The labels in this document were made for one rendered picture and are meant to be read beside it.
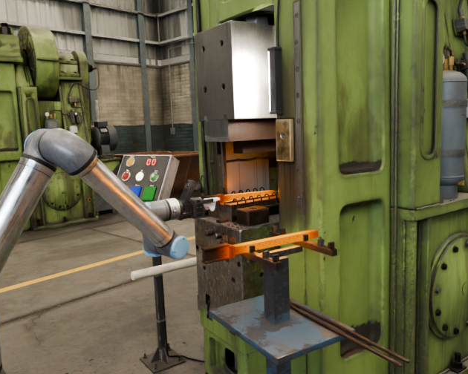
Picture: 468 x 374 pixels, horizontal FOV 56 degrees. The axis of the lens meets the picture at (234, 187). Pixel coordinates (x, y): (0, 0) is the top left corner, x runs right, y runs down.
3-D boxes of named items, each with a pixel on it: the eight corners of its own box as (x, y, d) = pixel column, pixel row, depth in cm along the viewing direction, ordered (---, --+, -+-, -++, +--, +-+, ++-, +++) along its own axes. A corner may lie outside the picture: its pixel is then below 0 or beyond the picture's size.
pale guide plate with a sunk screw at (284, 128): (290, 162, 176) (290, 119, 174) (275, 160, 183) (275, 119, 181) (294, 161, 177) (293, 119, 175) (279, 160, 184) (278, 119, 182)
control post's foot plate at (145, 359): (153, 375, 241) (152, 359, 239) (137, 358, 259) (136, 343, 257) (188, 361, 253) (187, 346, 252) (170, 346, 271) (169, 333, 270)
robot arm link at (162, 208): (134, 225, 181) (133, 201, 180) (163, 220, 188) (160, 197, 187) (144, 229, 174) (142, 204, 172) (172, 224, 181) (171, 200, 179)
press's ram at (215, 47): (246, 118, 177) (243, 15, 171) (198, 121, 208) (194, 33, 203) (320, 116, 200) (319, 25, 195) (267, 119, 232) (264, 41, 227)
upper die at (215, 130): (228, 142, 189) (227, 119, 188) (204, 141, 206) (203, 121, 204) (300, 137, 213) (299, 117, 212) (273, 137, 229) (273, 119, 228)
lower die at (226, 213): (232, 222, 194) (231, 203, 193) (208, 215, 210) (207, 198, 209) (301, 209, 218) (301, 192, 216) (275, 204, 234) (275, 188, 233)
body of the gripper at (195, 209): (197, 214, 197) (173, 218, 190) (196, 195, 196) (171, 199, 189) (206, 217, 190) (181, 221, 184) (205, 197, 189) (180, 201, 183)
